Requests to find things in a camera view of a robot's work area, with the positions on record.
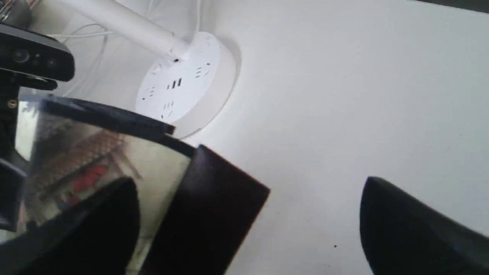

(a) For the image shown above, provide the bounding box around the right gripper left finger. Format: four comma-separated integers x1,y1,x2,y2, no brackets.
0,178,140,275

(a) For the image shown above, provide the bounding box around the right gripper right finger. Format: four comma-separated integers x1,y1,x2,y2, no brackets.
359,176,489,275

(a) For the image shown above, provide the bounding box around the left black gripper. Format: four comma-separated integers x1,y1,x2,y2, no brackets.
0,73,28,231

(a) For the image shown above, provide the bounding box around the painted folding paper fan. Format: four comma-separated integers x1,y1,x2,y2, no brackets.
11,96,270,275

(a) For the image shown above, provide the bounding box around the white desk lamp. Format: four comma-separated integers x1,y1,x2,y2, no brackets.
63,0,237,139

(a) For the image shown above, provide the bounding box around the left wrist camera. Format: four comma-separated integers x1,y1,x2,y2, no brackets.
0,23,75,91

